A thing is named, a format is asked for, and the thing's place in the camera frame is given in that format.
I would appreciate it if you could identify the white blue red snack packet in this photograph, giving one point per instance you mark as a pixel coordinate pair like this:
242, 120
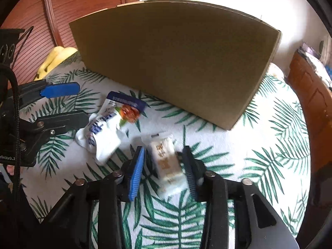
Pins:
103, 134

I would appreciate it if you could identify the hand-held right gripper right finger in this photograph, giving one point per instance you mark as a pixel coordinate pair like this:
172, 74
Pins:
189, 171

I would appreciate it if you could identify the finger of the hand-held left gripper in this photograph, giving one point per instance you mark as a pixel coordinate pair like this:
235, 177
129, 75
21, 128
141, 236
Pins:
67, 120
61, 89

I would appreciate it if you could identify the green leaf print bed sheet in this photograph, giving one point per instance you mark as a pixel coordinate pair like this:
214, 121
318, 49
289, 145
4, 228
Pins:
246, 160

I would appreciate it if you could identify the red-brown wooden headboard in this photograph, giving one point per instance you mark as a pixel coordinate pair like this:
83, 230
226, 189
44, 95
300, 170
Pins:
85, 0

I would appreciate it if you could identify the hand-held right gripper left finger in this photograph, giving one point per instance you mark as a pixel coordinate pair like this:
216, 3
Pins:
137, 171

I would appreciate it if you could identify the cluttered boxes and bottles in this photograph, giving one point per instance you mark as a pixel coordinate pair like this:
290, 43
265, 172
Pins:
316, 62

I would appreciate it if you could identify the brown cardboard box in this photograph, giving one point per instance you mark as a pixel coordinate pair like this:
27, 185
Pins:
168, 57

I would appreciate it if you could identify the white beige nougat packet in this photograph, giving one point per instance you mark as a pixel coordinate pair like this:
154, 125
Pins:
166, 163

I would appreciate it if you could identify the wooden bedside ledge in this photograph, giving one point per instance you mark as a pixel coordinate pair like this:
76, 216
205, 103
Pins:
311, 90

